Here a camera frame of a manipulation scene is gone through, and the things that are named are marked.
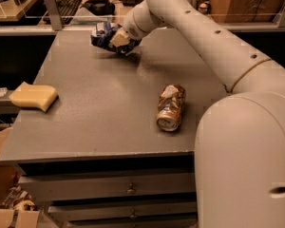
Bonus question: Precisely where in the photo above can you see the black headphones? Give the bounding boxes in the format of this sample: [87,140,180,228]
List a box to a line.
[83,0,115,16]

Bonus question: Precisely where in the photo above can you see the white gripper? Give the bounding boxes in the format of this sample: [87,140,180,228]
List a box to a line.
[110,1,165,48]

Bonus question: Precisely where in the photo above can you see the left metal bracket post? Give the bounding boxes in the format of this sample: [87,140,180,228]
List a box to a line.
[44,0,63,31]

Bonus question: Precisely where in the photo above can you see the yellow sponge block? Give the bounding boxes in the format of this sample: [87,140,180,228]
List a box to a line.
[9,82,58,112]

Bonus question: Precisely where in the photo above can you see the crushed orange soda can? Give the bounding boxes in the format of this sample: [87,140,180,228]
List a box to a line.
[156,85,186,132]

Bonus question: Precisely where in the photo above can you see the blue chip bag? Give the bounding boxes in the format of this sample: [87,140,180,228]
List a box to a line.
[90,22,141,55]

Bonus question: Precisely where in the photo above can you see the grey drawer cabinet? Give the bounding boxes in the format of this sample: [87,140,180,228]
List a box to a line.
[0,28,226,228]

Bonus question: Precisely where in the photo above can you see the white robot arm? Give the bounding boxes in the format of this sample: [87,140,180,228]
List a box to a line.
[123,0,285,228]

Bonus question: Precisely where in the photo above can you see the cardboard box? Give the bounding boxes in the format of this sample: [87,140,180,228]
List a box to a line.
[0,128,40,228]

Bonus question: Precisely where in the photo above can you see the black keyboard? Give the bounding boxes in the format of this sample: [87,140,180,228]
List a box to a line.
[43,0,83,25]

